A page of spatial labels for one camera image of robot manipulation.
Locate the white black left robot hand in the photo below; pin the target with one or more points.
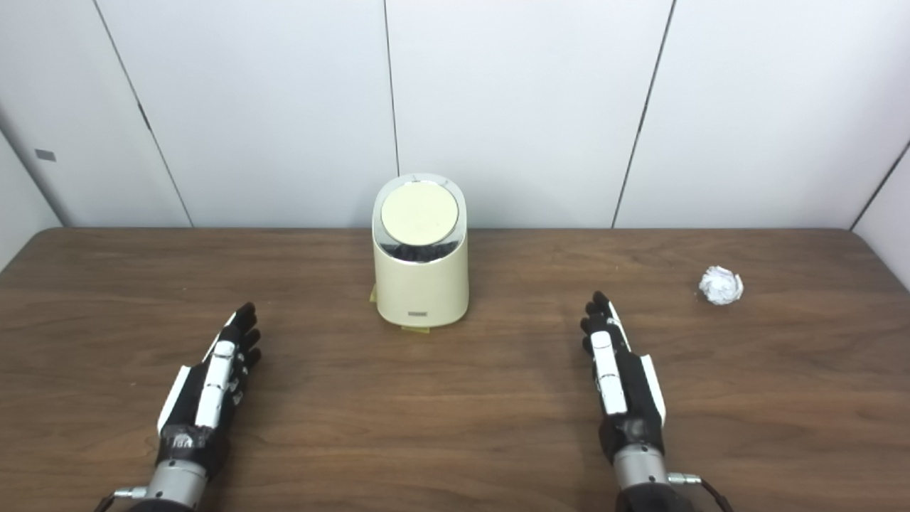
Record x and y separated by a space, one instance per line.
213 384

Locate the cream-colored bin body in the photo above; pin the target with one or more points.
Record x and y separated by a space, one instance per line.
421 288

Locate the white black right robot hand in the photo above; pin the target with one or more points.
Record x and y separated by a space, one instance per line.
625 391

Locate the cream round bin lid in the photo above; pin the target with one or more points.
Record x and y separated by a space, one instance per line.
419 213

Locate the white paper ball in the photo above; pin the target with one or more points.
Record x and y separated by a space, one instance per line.
721 285

